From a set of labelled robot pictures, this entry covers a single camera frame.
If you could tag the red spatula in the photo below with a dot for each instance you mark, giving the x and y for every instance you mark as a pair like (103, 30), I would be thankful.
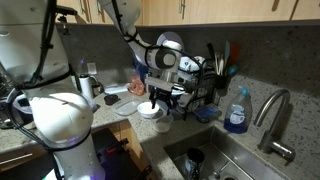
(234, 53)

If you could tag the clear plastic bowl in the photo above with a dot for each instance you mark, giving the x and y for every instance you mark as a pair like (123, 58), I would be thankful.
(162, 123)

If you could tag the white mug with red print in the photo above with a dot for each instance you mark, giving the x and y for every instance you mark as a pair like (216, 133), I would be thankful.
(195, 63)

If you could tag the blue water jug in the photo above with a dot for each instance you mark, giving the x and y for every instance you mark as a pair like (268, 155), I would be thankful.
(142, 71)

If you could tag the metal spoon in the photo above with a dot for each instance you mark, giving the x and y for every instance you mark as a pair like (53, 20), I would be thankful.
(220, 170)

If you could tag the utensil holder caddy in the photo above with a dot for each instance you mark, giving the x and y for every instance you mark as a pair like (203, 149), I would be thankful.
(222, 85)

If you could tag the black kitchen utensil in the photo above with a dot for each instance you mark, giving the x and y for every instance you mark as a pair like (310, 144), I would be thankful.
(211, 51)

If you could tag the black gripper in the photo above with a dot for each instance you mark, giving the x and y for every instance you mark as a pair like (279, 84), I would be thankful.
(163, 94)

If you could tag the blue sponge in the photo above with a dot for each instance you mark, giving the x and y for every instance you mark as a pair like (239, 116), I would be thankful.
(206, 111)

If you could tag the white wall outlet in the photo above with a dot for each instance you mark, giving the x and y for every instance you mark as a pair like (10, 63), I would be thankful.
(92, 68)

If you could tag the black kitchen appliance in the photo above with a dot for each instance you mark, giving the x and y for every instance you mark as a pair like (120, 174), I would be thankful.
(10, 113)

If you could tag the black round lid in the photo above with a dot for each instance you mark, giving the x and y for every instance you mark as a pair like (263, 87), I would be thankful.
(111, 99)

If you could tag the black mug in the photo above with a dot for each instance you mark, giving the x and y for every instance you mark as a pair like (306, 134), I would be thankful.
(194, 163)

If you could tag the small blue utensil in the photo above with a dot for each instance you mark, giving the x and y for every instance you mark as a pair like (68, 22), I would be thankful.
(233, 70)

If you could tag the blue dish soap bottle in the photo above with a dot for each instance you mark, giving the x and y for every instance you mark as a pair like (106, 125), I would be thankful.
(238, 113)

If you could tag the steel kitchen sink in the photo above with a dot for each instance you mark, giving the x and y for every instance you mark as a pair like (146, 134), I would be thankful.
(240, 156)

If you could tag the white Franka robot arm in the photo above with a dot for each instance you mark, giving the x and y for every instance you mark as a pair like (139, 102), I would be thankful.
(60, 113)

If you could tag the wooden base cabinet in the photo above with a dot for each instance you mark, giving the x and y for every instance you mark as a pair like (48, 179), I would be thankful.
(20, 160)

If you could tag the white paper sheet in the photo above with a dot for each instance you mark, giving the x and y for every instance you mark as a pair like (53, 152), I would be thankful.
(116, 89)

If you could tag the steel kitchen faucet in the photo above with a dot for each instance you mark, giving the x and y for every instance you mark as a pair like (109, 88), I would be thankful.
(271, 110)

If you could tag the light wooden utensils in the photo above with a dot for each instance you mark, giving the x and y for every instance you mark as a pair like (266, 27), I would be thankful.
(219, 63)

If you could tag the orange plastic bag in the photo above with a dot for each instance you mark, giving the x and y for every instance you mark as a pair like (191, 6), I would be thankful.
(136, 86)

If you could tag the blue spatula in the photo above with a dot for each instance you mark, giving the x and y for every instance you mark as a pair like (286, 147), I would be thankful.
(226, 50)

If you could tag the round white dinner plate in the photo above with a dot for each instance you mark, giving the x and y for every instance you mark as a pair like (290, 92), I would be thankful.
(180, 90)

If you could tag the wooden wall cabinet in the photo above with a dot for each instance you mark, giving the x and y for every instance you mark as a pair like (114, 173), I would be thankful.
(226, 11)

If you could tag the white ceramic bowl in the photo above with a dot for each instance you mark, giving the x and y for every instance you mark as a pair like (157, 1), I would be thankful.
(146, 110)

